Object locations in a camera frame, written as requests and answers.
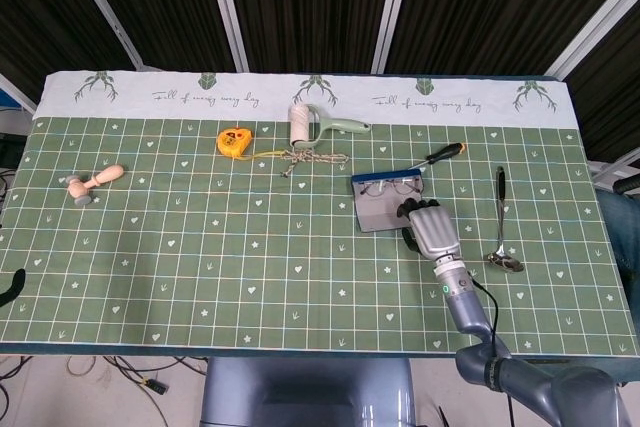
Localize wire-frame eyeglasses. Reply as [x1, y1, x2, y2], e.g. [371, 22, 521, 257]
[358, 177, 424, 198]

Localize knotted braided rope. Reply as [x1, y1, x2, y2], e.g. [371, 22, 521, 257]
[279, 148, 348, 179]

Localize green grid tablecloth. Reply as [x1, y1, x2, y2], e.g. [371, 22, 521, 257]
[0, 71, 640, 356]

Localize black cylinder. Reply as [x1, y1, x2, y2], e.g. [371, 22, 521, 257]
[608, 174, 640, 196]

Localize yellow tape measure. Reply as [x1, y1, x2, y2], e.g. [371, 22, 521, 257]
[216, 127, 291, 161]

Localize black-handled screwdriver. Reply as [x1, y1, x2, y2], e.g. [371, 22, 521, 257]
[407, 142, 468, 171]

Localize left black-fingered robot hand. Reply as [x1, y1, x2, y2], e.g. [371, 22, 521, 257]
[0, 269, 27, 306]

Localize white metal frame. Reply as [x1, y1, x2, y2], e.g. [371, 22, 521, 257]
[587, 146, 640, 192]

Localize leg in blue jeans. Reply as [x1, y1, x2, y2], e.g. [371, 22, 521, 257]
[597, 191, 640, 278]

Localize blue-grey robot torso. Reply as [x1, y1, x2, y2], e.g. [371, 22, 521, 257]
[199, 357, 416, 427]

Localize black power adapter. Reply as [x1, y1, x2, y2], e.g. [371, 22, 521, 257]
[139, 376, 169, 396]

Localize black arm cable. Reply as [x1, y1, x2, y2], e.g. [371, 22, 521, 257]
[467, 271, 516, 427]

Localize white blue-edged panel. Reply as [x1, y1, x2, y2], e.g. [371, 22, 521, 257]
[0, 74, 39, 136]

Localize wooden stamp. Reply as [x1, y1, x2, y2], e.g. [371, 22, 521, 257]
[58, 164, 125, 207]

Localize tangled floor cables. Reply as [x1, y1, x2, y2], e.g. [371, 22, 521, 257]
[0, 354, 207, 427]

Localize lint roller with green handle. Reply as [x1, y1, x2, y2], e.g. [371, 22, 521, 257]
[288, 103, 372, 149]

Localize right black-fingered silver robot hand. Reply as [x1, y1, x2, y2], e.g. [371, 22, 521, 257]
[397, 198, 463, 262]

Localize white partition post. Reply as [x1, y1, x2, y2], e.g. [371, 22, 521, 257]
[202, 0, 250, 73]
[544, 0, 640, 81]
[62, 0, 147, 71]
[370, 0, 416, 74]

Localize metal ladle with black handle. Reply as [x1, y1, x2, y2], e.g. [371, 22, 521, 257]
[482, 165, 526, 274]

